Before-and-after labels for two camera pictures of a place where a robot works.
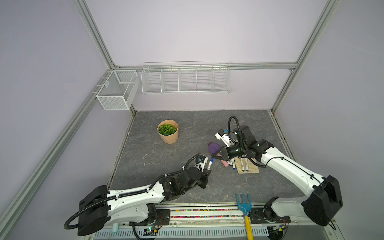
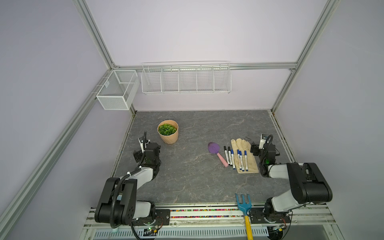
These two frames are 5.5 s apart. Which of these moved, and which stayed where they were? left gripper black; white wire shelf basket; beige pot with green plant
Moved: left gripper black
Stayed: beige pot with green plant; white wire shelf basket
